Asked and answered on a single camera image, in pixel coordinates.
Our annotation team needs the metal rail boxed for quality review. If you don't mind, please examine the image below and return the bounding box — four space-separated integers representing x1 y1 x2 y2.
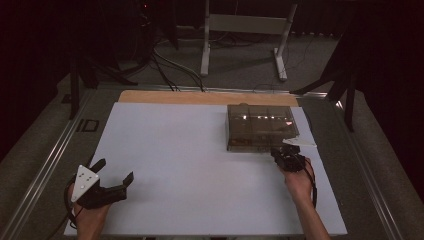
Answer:
0 89 98 240
334 99 405 240
96 83 329 99

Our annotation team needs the person's right hand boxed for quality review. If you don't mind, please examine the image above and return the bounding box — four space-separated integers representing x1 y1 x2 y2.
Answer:
283 160 316 205

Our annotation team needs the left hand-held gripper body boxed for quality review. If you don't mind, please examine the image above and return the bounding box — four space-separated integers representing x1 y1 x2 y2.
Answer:
70 164 128 211

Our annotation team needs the wooden board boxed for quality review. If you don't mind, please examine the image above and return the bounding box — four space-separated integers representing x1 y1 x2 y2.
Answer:
118 89 300 108

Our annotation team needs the grey floor cable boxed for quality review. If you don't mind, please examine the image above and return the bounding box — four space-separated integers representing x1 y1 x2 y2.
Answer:
153 46 207 93

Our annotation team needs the black tripod stand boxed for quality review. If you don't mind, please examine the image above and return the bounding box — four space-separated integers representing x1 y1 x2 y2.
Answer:
289 26 359 133
68 49 139 120

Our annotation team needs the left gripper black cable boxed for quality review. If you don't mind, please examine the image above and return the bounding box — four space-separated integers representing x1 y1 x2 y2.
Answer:
63 176 80 230

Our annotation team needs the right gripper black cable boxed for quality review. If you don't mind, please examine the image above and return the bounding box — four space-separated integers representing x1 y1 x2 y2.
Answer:
301 158 319 210

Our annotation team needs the white metal stand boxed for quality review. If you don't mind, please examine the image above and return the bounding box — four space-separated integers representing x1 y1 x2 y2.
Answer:
199 0 298 82

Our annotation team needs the thin black floor cable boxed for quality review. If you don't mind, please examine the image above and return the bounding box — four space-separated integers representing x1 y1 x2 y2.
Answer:
253 33 316 93

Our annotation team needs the transparent brown drawer box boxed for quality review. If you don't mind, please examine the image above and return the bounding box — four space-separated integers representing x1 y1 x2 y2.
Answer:
225 103 300 154

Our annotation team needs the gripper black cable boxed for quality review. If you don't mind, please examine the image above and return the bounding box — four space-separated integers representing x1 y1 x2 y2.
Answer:
301 158 319 210
63 176 80 230

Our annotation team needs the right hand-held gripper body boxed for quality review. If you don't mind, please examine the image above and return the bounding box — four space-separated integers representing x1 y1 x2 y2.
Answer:
276 137 318 173

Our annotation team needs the white board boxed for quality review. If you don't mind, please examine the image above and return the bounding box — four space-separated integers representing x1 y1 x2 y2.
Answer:
63 101 348 237

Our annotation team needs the person's left hand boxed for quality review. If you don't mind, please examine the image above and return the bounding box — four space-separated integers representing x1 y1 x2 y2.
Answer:
68 184 112 235

